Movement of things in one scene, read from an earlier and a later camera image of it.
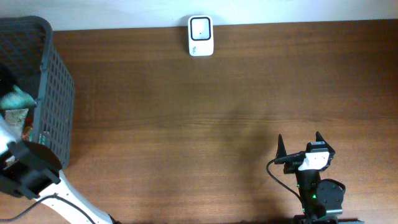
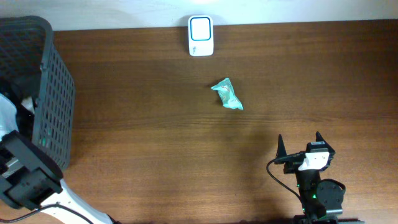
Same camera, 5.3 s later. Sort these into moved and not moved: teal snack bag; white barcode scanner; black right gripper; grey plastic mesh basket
Moved: teal snack bag
Not moved: black right gripper; white barcode scanner; grey plastic mesh basket
